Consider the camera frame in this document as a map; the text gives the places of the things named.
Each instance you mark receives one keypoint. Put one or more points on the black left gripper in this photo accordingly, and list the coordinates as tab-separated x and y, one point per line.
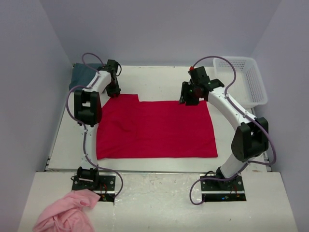
113	90

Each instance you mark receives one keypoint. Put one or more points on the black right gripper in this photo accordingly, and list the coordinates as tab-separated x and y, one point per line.
187	97

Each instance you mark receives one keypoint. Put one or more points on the red t shirt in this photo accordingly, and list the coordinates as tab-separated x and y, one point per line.
134	129

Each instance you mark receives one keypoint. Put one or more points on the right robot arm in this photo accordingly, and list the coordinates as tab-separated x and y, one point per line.
250	138

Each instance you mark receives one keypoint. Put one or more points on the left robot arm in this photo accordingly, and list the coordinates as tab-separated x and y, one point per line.
88	114

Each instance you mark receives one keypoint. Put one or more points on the folded grey-blue t shirt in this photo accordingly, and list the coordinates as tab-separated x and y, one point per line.
82	75

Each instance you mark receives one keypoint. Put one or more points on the white plastic basket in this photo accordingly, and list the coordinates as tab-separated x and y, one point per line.
248	88

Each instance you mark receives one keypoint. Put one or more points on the pink t shirt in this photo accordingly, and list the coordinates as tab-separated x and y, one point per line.
67	214

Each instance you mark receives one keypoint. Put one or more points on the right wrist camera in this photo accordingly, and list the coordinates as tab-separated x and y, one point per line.
198	76

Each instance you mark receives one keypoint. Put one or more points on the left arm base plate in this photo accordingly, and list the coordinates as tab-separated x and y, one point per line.
104	186

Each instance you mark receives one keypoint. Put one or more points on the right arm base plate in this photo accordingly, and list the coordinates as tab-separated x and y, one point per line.
219	191

